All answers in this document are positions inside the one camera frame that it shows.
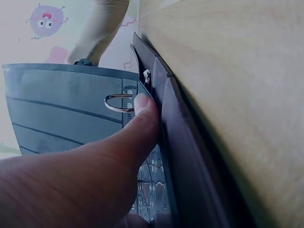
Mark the blue-grey plastic binder sheet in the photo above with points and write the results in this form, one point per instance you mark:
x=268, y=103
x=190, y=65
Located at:
x=59, y=107

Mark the person's left hand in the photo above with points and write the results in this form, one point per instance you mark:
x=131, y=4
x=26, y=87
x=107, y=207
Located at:
x=71, y=190

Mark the black wrist band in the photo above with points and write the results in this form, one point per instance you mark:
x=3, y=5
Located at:
x=83, y=62

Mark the patterned transparent binder sheet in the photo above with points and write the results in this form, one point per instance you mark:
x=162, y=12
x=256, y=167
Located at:
x=152, y=185

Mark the person's right forearm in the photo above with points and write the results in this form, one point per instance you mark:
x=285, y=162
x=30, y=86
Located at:
x=102, y=31

